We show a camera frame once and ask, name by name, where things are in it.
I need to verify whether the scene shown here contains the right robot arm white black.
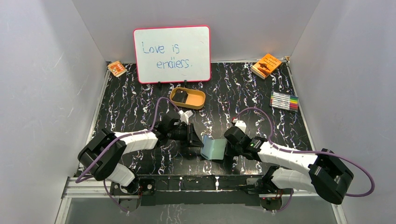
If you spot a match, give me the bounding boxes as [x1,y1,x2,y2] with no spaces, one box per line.
[224,126,354,204]

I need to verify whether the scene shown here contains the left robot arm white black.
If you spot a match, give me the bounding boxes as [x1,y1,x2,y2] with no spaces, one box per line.
[78,115,204,194]

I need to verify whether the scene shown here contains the small orange card box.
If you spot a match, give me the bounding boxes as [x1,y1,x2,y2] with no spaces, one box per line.
[107,61,127,77]

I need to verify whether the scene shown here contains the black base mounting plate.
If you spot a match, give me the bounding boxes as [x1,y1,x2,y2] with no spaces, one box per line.
[110,175,291,206]

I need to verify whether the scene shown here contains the orange oval tray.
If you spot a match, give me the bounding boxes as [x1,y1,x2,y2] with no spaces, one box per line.
[170,87,206,110]

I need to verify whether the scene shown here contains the black VIP card stack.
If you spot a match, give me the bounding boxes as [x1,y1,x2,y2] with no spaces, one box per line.
[171,90,188,103]

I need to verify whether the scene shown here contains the coloured marker pen set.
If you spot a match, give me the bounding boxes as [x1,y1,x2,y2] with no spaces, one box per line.
[269,91,299,112]

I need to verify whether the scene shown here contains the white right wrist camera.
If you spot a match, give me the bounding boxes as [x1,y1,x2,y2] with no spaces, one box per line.
[232,119,247,133]

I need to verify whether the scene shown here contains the aluminium frame rail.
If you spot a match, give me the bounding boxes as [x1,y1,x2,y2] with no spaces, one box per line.
[55,176,348,224]

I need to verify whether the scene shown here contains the orange book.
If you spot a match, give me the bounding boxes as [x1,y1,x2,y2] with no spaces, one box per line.
[250,54,282,79]

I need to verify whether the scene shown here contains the mint green card holder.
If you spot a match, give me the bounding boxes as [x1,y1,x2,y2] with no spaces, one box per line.
[200,135,227,160]

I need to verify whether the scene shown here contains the pink framed whiteboard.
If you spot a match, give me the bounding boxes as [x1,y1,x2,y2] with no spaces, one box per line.
[133,25,212,84]

